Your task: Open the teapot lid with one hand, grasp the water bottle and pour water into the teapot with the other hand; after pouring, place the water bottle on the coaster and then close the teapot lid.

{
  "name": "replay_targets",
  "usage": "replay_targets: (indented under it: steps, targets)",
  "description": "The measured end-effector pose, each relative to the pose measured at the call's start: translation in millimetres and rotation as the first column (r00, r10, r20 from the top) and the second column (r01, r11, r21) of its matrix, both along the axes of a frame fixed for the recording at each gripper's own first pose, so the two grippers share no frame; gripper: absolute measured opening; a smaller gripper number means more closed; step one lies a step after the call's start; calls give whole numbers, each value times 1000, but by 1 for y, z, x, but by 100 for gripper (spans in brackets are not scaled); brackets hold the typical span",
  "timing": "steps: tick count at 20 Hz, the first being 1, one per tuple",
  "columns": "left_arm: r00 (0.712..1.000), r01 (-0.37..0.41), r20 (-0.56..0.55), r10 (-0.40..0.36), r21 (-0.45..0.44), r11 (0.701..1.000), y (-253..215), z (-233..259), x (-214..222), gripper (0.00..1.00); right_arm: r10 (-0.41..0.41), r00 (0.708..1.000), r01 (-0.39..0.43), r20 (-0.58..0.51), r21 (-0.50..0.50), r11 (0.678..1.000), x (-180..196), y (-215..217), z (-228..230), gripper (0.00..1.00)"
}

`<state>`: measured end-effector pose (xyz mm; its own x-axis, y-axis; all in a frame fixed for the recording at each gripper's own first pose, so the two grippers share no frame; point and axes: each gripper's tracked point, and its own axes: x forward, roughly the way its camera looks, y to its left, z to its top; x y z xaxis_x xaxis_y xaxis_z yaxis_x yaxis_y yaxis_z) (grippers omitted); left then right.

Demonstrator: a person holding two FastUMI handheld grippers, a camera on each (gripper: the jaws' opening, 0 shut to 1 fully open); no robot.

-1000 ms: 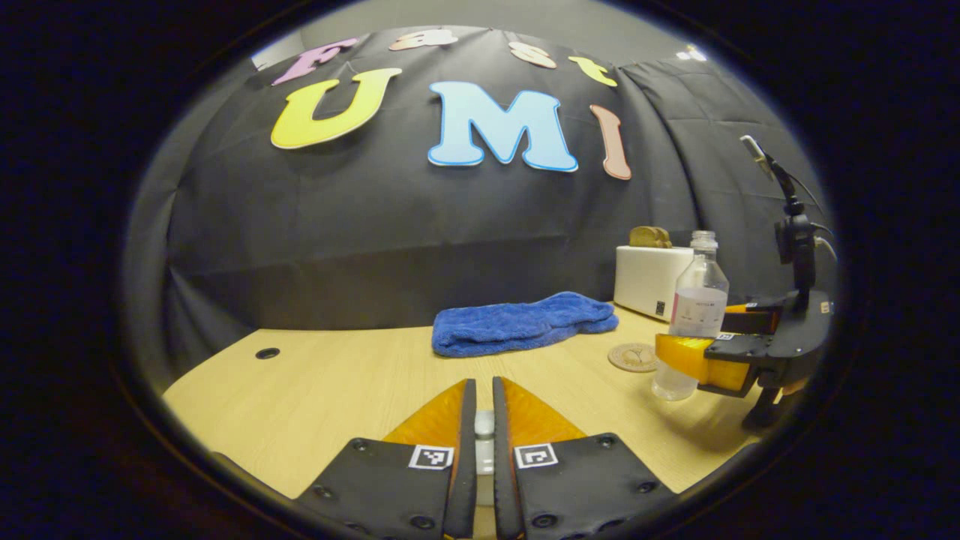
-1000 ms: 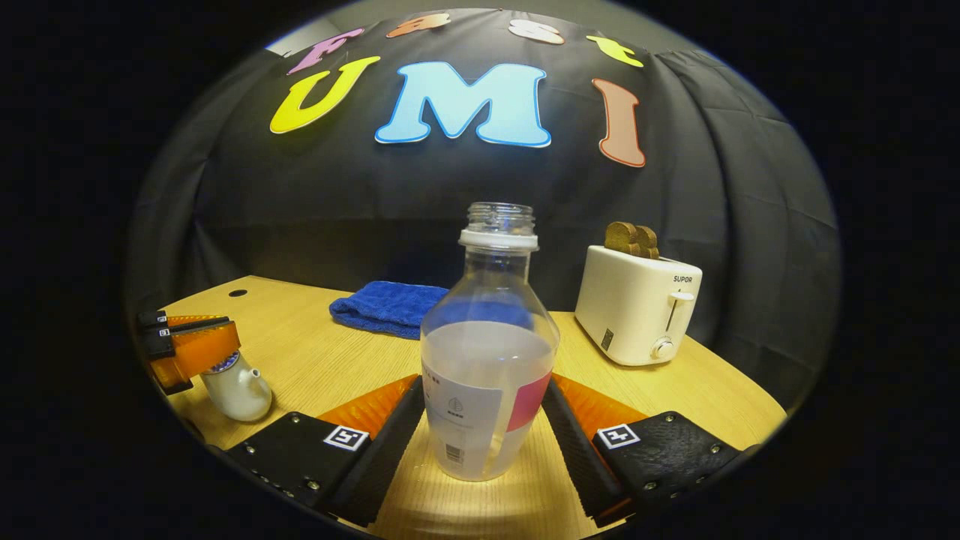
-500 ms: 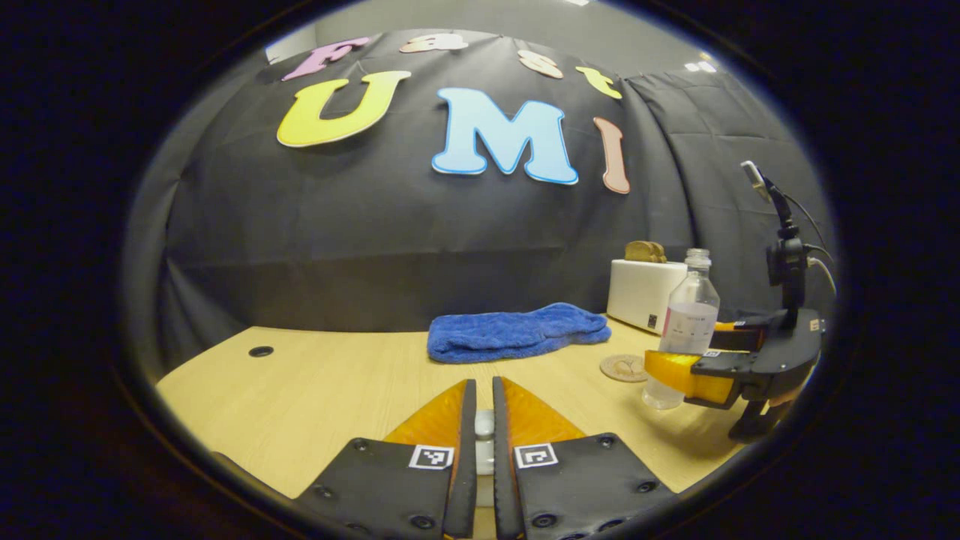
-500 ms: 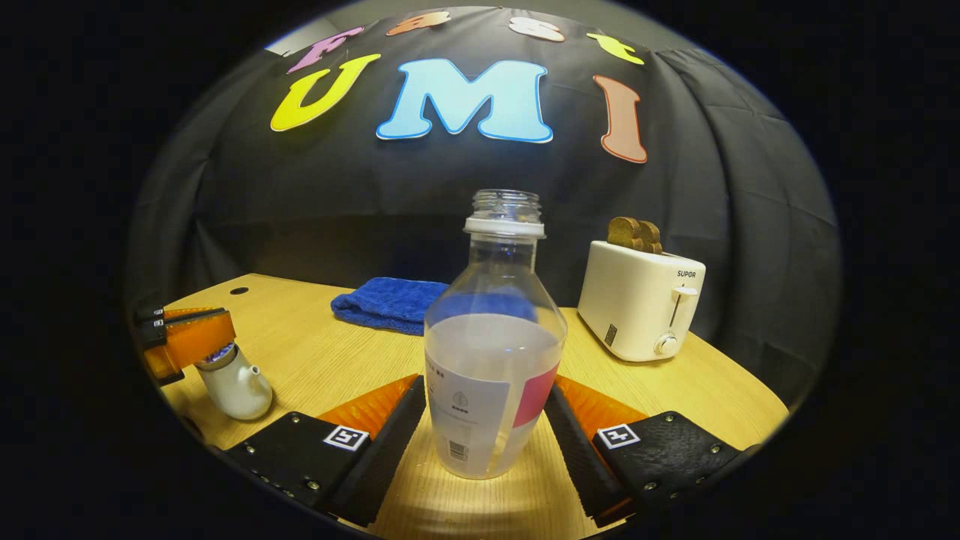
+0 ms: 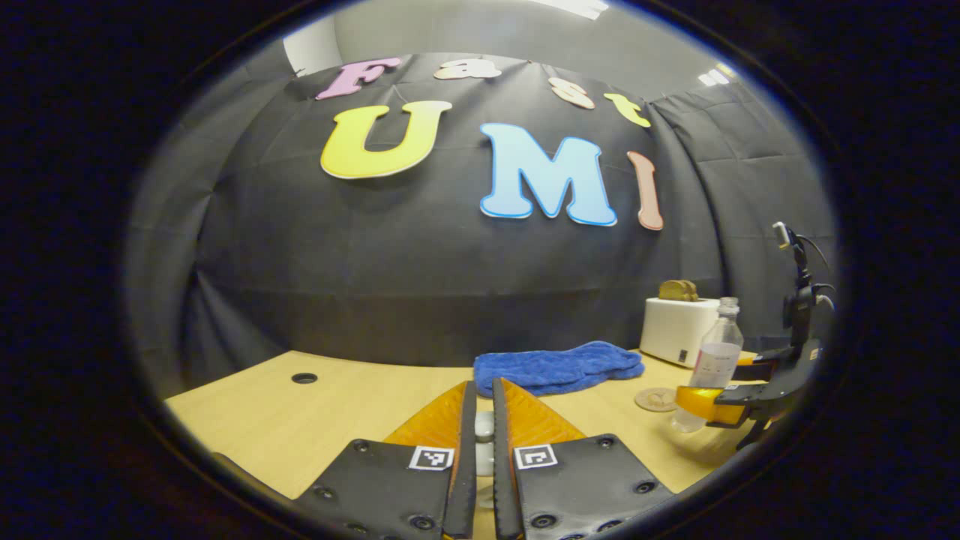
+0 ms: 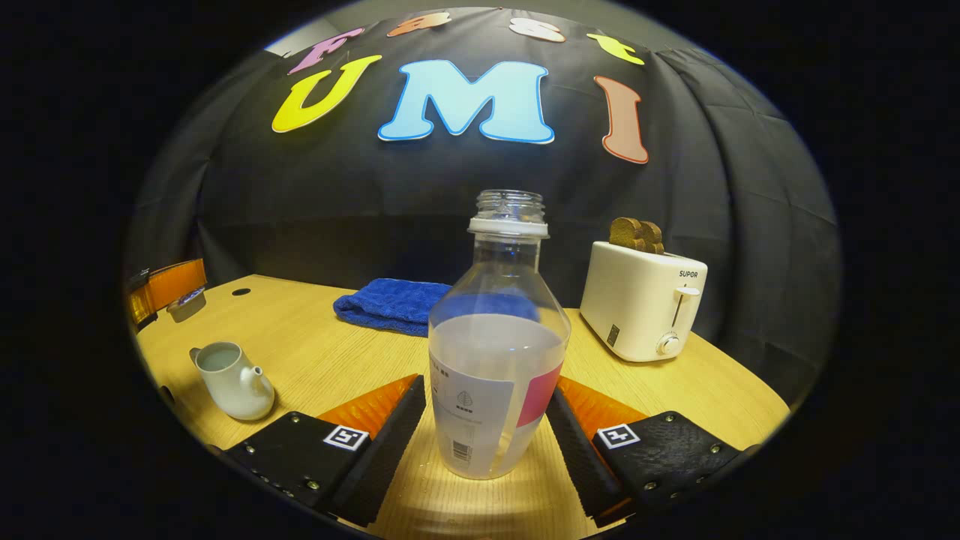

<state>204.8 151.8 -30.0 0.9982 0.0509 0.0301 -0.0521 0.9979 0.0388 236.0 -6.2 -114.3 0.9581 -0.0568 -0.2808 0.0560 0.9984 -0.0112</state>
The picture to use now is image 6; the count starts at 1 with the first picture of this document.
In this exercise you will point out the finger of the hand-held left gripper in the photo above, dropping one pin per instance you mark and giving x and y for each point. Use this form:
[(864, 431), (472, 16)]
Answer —
[(176, 281)]

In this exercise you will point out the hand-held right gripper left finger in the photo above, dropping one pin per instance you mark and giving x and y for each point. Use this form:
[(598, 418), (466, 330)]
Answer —
[(386, 450)]

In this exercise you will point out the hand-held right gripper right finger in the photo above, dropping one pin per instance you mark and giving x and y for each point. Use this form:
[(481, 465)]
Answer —
[(581, 457)]

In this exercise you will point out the white teacup lid blue knob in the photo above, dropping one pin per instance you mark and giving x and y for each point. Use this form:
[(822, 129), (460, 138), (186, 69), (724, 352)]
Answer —
[(186, 306)]

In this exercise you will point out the white ceramic teacup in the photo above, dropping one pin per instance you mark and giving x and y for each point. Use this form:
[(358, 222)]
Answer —
[(236, 390)]

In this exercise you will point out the clear plastic water bottle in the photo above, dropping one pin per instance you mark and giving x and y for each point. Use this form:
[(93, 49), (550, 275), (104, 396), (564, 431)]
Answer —
[(495, 352)]

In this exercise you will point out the blue towel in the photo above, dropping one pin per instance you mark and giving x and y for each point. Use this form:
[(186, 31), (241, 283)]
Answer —
[(382, 304)]

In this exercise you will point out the white toaster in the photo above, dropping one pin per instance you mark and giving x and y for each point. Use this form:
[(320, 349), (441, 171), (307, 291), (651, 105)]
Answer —
[(637, 300)]

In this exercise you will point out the black backdrop cloth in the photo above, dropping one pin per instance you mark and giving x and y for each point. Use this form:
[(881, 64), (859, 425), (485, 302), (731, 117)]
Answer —
[(337, 195)]

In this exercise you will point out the brown toast slice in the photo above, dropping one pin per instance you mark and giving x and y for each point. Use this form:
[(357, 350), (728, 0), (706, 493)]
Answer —
[(654, 238), (626, 234)]

